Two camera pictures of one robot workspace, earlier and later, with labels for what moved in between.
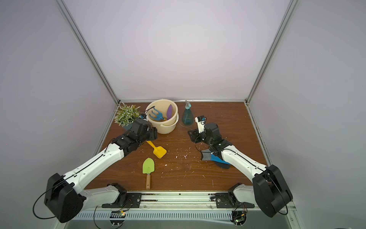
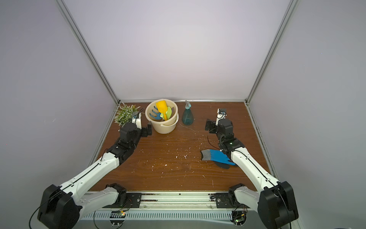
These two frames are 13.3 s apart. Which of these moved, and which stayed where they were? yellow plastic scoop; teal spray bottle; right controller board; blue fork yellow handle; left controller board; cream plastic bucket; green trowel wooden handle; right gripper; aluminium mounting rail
Moved: green trowel wooden handle; yellow plastic scoop; right gripper
Stayed: left controller board; blue fork yellow handle; cream plastic bucket; teal spray bottle; aluminium mounting rail; right controller board
